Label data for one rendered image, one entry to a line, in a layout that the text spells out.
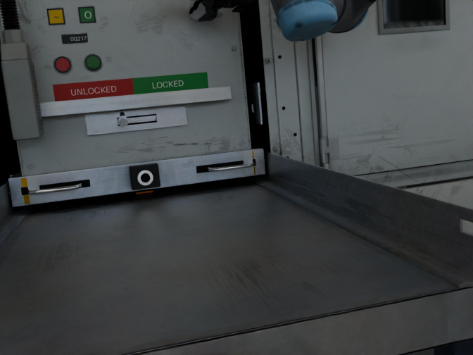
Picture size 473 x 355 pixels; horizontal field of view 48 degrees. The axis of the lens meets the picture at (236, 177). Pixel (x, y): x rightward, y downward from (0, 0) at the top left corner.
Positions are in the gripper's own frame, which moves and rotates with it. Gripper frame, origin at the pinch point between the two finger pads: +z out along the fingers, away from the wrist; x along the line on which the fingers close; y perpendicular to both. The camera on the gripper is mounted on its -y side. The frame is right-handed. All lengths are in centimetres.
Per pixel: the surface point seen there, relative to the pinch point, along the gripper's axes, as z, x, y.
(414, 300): -58, -55, -13
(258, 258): -37, -49, -17
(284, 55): -4.6, -11.7, 17.9
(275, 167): -0.3, -34.7, 12.1
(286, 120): -0.9, -25.1, 17.3
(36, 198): 18.0, -30.9, -34.3
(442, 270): -55, -53, -6
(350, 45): -10.4, -12.1, 31.4
